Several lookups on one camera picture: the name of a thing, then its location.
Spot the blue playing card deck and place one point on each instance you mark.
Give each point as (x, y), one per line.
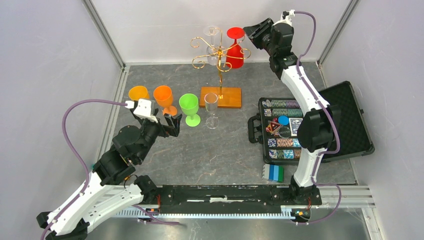
(294, 124)

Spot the clear flute glass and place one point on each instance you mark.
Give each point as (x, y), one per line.
(211, 105)

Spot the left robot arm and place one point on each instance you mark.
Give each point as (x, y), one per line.
(83, 212)

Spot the clear glass back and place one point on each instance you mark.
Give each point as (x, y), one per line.
(213, 33)

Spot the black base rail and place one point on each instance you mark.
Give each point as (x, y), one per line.
(229, 199)

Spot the orange wine glass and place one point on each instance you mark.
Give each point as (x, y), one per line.
(164, 97)

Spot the black poker chip case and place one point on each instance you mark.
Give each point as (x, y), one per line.
(355, 140)

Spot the blue round chip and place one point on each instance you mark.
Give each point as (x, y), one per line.
(283, 120)

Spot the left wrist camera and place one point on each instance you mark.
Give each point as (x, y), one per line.
(143, 109)

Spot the clear dealer button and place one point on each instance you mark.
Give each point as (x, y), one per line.
(284, 132)

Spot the blue green brick stack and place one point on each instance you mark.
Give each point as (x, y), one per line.
(273, 173)

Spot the yellow wine glass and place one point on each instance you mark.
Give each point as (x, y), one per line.
(138, 92)

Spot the red wine glass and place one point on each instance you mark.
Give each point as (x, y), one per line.
(234, 54)

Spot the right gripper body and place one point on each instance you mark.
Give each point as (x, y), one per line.
(263, 40)

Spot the green wine glass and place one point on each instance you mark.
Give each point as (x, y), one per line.
(189, 104)

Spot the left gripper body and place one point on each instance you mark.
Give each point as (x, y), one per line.
(153, 129)

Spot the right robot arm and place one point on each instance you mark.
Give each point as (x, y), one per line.
(318, 132)

